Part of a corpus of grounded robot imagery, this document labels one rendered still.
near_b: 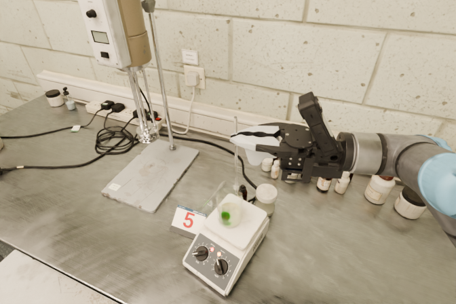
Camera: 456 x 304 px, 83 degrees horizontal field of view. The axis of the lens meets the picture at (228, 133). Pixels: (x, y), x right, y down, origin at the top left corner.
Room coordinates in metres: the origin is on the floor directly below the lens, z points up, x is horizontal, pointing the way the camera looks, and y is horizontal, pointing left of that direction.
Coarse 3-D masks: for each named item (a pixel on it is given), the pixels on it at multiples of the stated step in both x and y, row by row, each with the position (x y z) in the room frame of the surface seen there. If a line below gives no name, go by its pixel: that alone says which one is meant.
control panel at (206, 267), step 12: (204, 240) 0.35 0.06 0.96; (192, 252) 0.33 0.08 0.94; (216, 252) 0.32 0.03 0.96; (228, 252) 0.32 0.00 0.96; (192, 264) 0.31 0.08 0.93; (204, 264) 0.30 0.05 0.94; (228, 264) 0.29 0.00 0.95; (204, 276) 0.28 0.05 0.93; (216, 276) 0.28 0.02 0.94; (228, 276) 0.27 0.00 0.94
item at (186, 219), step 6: (180, 210) 0.46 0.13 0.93; (186, 210) 0.45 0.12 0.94; (180, 216) 0.44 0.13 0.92; (186, 216) 0.44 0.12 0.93; (192, 216) 0.44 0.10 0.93; (198, 216) 0.44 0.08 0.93; (204, 216) 0.43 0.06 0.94; (174, 222) 0.43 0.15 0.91; (180, 222) 0.43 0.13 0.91; (186, 222) 0.43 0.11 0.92; (192, 222) 0.43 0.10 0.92; (198, 222) 0.42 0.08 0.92; (192, 228) 0.41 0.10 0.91; (198, 228) 0.41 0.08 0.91
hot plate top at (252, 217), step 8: (216, 208) 0.42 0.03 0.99; (248, 208) 0.42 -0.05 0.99; (256, 208) 0.42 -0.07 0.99; (208, 216) 0.40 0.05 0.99; (216, 216) 0.40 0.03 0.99; (248, 216) 0.40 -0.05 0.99; (256, 216) 0.40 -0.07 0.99; (264, 216) 0.40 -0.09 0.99; (208, 224) 0.37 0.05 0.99; (216, 224) 0.37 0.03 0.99; (240, 224) 0.37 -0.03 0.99; (248, 224) 0.37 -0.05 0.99; (256, 224) 0.37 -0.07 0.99; (216, 232) 0.35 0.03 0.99; (224, 232) 0.35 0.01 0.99; (232, 232) 0.35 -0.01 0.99; (240, 232) 0.35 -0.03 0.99; (248, 232) 0.35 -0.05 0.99; (232, 240) 0.33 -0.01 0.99; (240, 240) 0.33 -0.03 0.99; (248, 240) 0.33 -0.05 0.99; (240, 248) 0.31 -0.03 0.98
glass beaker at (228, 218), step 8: (224, 192) 0.42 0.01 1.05; (232, 192) 0.42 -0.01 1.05; (240, 192) 0.41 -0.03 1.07; (216, 200) 0.38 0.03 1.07; (224, 200) 0.42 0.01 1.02; (232, 200) 0.42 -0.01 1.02; (240, 200) 0.40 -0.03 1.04; (224, 208) 0.36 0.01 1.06; (232, 208) 0.36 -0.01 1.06; (240, 208) 0.37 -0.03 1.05; (224, 216) 0.36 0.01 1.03; (232, 216) 0.36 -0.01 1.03; (240, 216) 0.38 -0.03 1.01; (224, 224) 0.36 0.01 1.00; (232, 224) 0.36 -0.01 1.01
